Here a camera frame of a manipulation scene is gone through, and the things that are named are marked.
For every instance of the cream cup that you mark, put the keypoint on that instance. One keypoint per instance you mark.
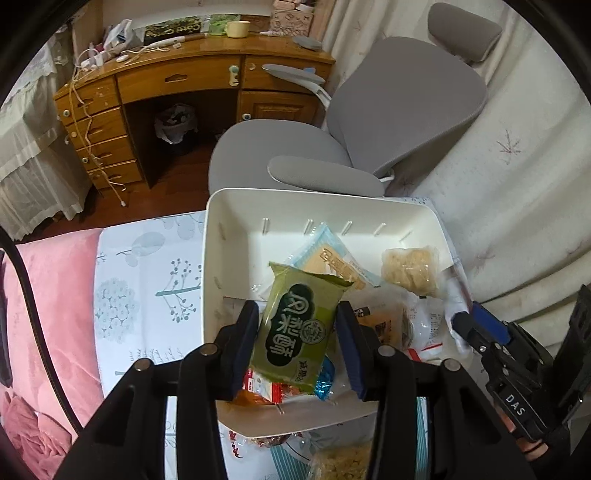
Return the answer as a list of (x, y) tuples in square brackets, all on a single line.
[(236, 28)]

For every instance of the blue-edged sandwich cracker packet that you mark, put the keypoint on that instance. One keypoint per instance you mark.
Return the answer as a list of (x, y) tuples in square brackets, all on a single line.
[(330, 256)]

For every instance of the cream branch print curtain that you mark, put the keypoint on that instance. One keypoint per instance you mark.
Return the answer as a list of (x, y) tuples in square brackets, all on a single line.
[(531, 184)]

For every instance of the dark gold print box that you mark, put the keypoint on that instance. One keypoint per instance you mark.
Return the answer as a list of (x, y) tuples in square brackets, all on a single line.
[(173, 30)]

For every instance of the person's right hand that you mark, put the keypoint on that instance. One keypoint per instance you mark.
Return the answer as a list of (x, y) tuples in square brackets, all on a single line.
[(531, 450)]

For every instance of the blue foil snack packet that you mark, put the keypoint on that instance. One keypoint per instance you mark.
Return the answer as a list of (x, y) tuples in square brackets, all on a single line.
[(325, 378)]

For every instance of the white plastic basket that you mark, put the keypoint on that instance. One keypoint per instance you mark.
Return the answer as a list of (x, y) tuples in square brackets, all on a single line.
[(240, 221)]

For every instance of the wooden desk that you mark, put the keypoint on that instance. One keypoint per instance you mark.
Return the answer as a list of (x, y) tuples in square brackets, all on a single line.
[(184, 78)]

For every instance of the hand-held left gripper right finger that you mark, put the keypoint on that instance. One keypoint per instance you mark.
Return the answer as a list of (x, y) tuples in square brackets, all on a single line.
[(348, 350)]

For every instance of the white lace curtain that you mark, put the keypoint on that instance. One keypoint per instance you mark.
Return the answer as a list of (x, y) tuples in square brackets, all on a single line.
[(37, 175)]

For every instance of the pink patterned box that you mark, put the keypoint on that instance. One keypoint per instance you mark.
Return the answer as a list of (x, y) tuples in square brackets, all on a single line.
[(293, 16)]

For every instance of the pink crumpled cloth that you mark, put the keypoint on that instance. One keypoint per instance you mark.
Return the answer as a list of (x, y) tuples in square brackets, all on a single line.
[(32, 438)]

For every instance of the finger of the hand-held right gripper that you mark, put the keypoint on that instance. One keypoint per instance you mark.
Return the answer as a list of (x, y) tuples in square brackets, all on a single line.
[(491, 325), (485, 348)]

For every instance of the black trash bin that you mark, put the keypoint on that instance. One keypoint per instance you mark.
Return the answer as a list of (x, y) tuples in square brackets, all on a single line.
[(175, 129)]

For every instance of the clear dark candy packet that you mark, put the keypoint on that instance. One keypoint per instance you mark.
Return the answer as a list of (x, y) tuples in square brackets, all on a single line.
[(455, 286)]

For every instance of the yellow noodle block packet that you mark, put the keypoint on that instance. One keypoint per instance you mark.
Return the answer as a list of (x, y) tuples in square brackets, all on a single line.
[(341, 461)]

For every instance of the tree print bedsheet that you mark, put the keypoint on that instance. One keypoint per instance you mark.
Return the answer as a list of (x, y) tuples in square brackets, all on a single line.
[(138, 286)]

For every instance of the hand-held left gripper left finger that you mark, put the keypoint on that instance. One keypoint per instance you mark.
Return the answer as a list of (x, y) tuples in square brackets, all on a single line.
[(247, 346)]

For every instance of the pink blanket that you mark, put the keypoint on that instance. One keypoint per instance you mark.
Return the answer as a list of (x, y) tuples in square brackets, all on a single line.
[(60, 300)]

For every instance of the grey office chair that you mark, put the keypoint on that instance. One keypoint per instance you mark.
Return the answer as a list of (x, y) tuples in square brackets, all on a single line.
[(406, 106)]

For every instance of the red and white cookie packet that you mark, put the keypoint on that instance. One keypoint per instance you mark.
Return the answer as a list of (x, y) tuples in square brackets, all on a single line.
[(270, 385)]

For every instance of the green snack packet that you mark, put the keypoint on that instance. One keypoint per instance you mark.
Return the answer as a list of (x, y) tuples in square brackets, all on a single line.
[(295, 323)]

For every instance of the white plastic bag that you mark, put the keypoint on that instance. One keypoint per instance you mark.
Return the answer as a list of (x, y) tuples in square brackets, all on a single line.
[(117, 34)]

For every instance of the clear red date packet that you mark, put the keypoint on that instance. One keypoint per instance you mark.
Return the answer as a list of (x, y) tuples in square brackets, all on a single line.
[(265, 442)]

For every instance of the beige cracker packet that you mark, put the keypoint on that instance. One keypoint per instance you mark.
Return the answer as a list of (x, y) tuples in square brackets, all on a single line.
[(383, 323)]

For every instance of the green box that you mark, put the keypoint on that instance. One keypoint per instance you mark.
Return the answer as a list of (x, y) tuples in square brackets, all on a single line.
[(219, 23)]

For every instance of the pale puffed cracker packet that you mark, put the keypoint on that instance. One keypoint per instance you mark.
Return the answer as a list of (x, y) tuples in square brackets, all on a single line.
[(408, 270)]

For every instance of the red-edged clear cookie packet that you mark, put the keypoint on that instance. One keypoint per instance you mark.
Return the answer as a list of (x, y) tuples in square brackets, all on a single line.
[(429, 323)]

